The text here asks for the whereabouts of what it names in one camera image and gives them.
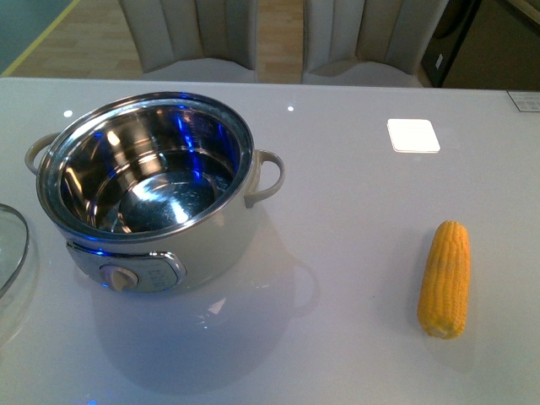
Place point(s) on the yellow corn cob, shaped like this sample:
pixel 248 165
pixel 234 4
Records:
pixel 443 299

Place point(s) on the table label sticker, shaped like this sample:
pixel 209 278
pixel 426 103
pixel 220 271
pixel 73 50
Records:
pixel 525 101

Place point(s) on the beige upholstered chair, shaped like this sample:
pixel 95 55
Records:
pixel 194 40
pixel 368 43

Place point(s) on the cream electric cooking pot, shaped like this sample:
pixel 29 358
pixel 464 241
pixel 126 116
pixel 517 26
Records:
pixel 154 191

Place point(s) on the glass pot lid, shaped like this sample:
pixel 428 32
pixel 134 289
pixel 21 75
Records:
pixel 15 239

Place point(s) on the brown leather sofa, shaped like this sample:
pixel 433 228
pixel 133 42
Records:
pixel 500 49

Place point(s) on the black washing machine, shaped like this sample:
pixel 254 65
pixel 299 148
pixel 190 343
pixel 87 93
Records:
pixel 447 39

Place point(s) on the left beige upholstered chair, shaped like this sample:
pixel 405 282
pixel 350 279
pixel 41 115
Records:
pixel 194 40

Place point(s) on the right beige upholstered chair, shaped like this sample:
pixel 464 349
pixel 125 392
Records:
pixel 368 43

